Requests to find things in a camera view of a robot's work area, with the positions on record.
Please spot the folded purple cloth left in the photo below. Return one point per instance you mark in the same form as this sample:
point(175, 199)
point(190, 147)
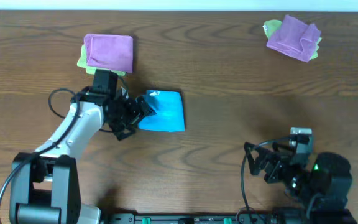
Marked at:
point(118, 40)

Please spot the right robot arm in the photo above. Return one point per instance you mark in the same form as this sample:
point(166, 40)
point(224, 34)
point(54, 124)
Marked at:
point(321, 191)

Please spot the purple cloth right pile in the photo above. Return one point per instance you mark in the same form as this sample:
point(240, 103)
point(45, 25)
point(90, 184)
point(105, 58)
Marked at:
point(296, 39)

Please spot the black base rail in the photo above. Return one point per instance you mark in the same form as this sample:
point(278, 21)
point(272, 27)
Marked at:
point(191, 218)

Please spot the folded green cloth left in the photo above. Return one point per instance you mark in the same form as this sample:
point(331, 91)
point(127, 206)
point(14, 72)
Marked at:
point(85, 65)

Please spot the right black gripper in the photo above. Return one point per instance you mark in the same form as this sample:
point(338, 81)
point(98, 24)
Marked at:
point(278, 159)

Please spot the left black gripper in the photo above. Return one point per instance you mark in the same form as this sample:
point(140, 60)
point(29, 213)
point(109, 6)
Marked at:
point(132, 114)

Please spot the green cloth right pile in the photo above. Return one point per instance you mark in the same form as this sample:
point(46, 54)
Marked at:
point(271, 26)

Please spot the blue cloth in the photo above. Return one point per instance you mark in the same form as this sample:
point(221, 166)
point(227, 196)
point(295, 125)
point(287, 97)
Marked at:
point(169, 113)

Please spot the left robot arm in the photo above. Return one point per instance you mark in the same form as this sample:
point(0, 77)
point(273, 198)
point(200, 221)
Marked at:
point(44, 184)

